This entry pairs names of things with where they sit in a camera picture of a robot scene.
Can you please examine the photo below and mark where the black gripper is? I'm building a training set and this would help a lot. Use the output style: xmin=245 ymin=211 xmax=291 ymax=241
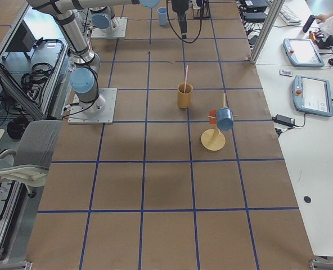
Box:
xmin=171 ymin=0 xmax=189 ymax=39

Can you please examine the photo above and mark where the light blue plastic cup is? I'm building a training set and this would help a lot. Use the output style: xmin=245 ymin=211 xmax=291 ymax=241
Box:
xmin=157 ymin=7 xmax=168 ymax=26

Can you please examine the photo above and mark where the pink chopstick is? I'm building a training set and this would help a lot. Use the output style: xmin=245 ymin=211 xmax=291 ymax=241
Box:
xmin=183 ymin=65 xmax=189 ymax=93

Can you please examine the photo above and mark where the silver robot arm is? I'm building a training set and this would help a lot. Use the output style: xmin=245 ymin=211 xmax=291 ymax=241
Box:
xmin=28 ymin=0 xmax=159 ymax=111
xmin=90 ymin=6 xmax=119 ymax=33

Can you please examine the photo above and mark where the bamboo chopstick holder cup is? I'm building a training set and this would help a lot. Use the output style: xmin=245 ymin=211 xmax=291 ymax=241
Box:
xmin=177 ymin=83 xmax=193 ymax=109

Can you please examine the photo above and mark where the orange hanging cup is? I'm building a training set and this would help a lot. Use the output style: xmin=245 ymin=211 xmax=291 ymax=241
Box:
xmin=208 ymin=110 xmax=217 ymax=124

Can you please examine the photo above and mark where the dark blue hanging cup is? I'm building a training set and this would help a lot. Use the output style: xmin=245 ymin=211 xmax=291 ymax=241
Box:
xmin=216 ymin=107 xmax=234 ymax=131

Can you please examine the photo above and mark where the wooden cup rack stand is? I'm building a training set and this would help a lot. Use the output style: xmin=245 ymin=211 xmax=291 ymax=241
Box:
xmin=201 ymin=93 xmax=230 ymax=151

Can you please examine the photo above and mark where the white keyboard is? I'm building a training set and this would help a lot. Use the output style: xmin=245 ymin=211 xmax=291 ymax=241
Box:
xmin=278 ymin=2 xmax=302 ymax=25

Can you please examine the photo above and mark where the small white label box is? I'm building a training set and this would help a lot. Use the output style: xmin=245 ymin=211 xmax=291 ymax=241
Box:
xmin=279 ymin=69 xmax=293 ymax=77

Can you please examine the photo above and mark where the upper teach pendant tablet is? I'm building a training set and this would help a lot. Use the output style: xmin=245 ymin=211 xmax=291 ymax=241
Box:
xmin=283 ymin=38 xmax=325 ymax=68

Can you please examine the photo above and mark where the teach pendant tablet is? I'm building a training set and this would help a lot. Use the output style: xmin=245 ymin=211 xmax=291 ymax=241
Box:
xmin=292 ymin=75 xmax=333 ymax=117
xmin=283 ymin=38 xmax=325 ymax=68

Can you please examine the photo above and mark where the black handheld controller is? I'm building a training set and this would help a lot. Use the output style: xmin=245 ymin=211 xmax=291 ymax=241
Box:
xmin=302 ymin=15 xmax=315 ymax=33

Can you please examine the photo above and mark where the black power adapter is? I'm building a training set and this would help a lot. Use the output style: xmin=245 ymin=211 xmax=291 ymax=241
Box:
xmin=272 ymin=114 xmax=295 ymax=127

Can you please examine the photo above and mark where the lower teach pendant tablet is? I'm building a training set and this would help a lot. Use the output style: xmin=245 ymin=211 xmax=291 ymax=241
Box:
xmin=292 ymin=75 xmax=333 ymax=117

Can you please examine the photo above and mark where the grey office chair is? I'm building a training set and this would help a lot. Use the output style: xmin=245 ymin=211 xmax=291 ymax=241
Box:
xmin=0 ymin=120 xmax=62 ymax=198

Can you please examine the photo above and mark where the black round table cap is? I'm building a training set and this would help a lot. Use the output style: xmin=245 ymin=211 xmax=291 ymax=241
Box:
xmin=304 ymin=196 xmax=312 ymax=203

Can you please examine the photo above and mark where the aluminium frame post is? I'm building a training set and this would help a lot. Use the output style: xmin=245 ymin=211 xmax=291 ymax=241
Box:
xmin=250 ymin=0 xmax=284 ymax=64

